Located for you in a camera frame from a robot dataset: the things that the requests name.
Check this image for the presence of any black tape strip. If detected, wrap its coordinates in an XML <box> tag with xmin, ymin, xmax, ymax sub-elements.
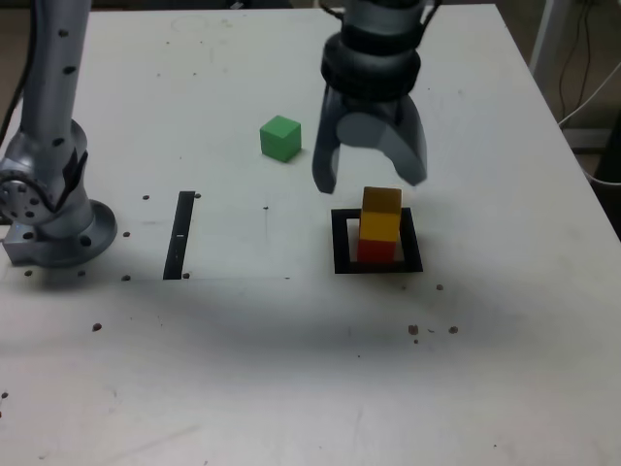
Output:
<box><xmin>163</xmin><ymin>190</ymin><xmax>196</xmax><ymax>282</ymax></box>

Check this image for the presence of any short white cable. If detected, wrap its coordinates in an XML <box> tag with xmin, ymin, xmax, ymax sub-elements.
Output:
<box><xmin>584</xmin><ymin>167</ymin><xmax>621</xmax><ymax>186</ymax></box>

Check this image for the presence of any black tape square outline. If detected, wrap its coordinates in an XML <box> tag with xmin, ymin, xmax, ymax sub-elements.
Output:
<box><xmin>330</xmin><ymin>207</ymin><xmax>424</xmax><ymax>276</ymax></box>

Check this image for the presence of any yellow cube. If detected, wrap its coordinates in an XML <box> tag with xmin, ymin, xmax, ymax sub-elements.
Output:
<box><xmin>358</xmin><ymin>186</ymin><xmax>404</xmax><ymax>243</ymax></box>

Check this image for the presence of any red cube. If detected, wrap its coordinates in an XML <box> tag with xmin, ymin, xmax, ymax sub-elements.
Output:
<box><xmin>357</xmin><ymin>237</ymin><xmax>400</xmax><ymax>264</ymax></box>

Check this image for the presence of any green cube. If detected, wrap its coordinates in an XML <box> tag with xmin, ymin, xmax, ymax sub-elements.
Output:
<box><xmin>259</xmin><ymin>115</ymin><xmax>303</xmax><ymax>163</ymax></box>

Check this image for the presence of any grey flat bar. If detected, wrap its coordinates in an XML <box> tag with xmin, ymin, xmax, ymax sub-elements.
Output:
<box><xmin>562</xmin><ymin>126</ymin><xmax>613</xmax><ymax>154</ymax></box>

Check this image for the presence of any black hanging cable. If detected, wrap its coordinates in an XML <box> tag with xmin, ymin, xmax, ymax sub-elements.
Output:
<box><xmin>557</xmin><ymin>0</ymin><xmax>594</xmax><ymax>122</ymax></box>

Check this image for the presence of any long white cable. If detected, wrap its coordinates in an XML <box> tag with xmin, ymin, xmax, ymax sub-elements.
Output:
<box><xmin>557</xmin><ymin>62</ymin><xmax>621</xmax><ymax>127</ymax></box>

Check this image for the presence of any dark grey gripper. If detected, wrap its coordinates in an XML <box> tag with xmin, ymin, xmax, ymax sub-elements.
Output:
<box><xmin>311</xmin><ymin>84</ymin><xmax>429</xmax><ymax>196</ymax></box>

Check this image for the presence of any white post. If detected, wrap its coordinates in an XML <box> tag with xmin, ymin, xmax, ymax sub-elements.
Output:
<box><xmin>528</xmin><ymin>0</ymin><xmax>559</xmax><ymax>93</ymax></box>

